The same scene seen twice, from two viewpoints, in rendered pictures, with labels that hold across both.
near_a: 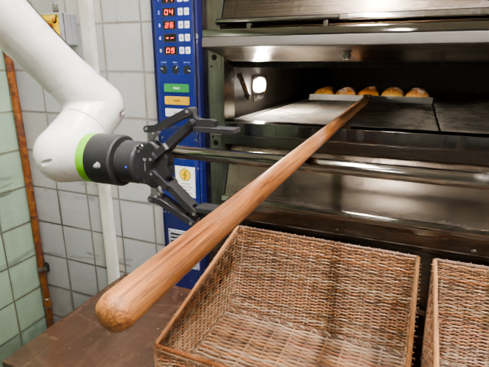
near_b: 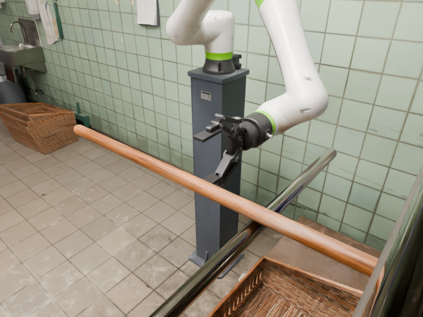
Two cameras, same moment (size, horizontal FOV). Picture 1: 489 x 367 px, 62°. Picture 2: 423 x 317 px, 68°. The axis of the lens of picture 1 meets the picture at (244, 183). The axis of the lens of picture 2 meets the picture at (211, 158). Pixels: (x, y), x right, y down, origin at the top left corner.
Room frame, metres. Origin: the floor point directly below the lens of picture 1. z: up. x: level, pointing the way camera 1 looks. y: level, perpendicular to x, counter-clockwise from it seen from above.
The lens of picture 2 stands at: (0.84, -0.58, 1.57)
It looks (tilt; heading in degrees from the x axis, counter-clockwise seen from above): 30 degrees down; 107
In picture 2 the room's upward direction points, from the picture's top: straight up
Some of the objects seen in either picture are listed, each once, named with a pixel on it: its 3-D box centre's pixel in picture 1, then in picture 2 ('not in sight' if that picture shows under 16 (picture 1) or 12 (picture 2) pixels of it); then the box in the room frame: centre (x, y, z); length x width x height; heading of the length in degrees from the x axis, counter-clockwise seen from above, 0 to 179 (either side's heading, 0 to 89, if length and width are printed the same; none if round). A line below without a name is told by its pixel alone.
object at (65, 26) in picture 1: (57, 30); not in sight; (1.46, 0.63, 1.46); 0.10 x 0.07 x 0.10; 67
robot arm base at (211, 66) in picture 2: not in sight; (226, 61); (0.48, 0.86, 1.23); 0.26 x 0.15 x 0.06; 68
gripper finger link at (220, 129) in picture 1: (216, 129); (207, 134); (0.64, 0.04, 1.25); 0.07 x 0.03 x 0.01; 68
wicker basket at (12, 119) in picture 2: not in sight; (37, 121); (-1.79, 1.80, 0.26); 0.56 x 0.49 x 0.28; 164
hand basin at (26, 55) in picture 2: not in sight; (21, 61); (-2.38, 2.36, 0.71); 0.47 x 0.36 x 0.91; 157
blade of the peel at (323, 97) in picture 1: (371, 95); not in sight; (2.08, -0.64, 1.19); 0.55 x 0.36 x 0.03; 68
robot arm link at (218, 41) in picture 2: not in sight; (216, 34); (0.45, 0.80, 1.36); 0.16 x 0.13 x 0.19; 39
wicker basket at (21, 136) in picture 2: not in sight; (41, 131); (-1.79, 1.82, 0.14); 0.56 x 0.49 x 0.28; 163
